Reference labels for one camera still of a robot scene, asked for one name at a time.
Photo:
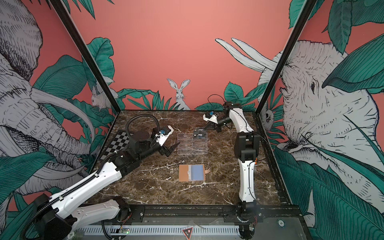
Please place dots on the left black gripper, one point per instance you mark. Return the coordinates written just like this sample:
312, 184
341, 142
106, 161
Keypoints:
164, 151

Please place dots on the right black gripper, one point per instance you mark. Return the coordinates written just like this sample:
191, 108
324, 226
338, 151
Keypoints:
218, 129

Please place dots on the black VIP card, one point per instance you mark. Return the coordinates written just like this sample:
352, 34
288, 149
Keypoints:
200, 136
199, 130

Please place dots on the clear plastic organizer box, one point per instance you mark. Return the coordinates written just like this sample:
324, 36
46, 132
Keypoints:
190, 146

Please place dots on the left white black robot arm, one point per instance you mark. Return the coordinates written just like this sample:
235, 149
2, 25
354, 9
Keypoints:
57, 216

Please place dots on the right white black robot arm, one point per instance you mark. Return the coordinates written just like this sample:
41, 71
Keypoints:
246, 148

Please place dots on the black white checkerboard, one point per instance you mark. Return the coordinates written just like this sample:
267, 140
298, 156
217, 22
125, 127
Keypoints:
119, 141

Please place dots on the red triangle warning sticker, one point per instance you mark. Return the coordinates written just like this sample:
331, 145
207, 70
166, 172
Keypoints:
187, 232

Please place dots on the white perforated vent strip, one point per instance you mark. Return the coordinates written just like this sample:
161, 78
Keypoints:
162, 230

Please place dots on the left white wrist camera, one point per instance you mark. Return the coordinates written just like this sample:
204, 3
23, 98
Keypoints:
163, 134

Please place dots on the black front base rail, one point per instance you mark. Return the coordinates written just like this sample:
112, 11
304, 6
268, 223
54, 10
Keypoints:
229, 213

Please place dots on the right black frame post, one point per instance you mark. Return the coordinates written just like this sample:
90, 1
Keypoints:
299, 25

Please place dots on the black frame post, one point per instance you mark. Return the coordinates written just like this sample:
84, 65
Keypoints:
67, 21
299, 25

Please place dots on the left black frame post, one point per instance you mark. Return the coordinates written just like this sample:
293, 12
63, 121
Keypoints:
67, 21

